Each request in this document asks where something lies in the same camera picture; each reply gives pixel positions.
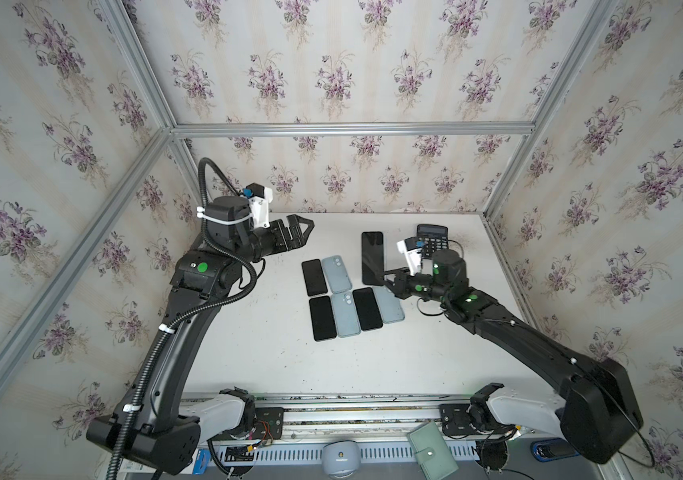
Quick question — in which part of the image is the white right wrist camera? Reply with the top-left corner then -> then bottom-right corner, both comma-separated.
397,237 -> 423,276

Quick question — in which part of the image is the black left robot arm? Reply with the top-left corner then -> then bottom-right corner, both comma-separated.
86,158 -> 314,479

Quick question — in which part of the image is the black round puck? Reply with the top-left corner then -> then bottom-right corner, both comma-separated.
475,441 -> 509,472

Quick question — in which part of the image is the black phone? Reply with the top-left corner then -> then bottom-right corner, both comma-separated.
361,231 -> 385,286
301,259 -> 328,297

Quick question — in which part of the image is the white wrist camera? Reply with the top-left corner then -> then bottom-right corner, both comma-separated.
397,237 -> 423,276
242,183 -> 273,228

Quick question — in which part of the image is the green wallet pouch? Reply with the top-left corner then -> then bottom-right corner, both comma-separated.
407,422 -> 459,480

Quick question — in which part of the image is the black desk calculator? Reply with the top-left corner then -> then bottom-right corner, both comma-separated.
417,224 -> 449,260

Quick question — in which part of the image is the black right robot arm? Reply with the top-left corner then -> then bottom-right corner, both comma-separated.
383,249 -> 643,464

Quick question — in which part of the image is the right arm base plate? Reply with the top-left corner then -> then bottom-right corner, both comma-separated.
439,403 -> 517,439

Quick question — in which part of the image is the grey round device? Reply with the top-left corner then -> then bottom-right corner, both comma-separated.
321,440 -> 361,479

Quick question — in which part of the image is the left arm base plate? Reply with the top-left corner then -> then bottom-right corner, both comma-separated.
208,406 -> 285,443

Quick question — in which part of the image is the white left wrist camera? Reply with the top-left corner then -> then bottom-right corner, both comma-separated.
242,183 -> 273,228

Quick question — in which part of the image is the white perforated cable tray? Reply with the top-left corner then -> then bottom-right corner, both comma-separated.
216,440 -> 479,467

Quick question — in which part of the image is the blue handheld device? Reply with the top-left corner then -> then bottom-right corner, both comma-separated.
531,439 -> 579,463

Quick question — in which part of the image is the light blue phone case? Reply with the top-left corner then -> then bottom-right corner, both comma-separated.
330,291 -> 361,338

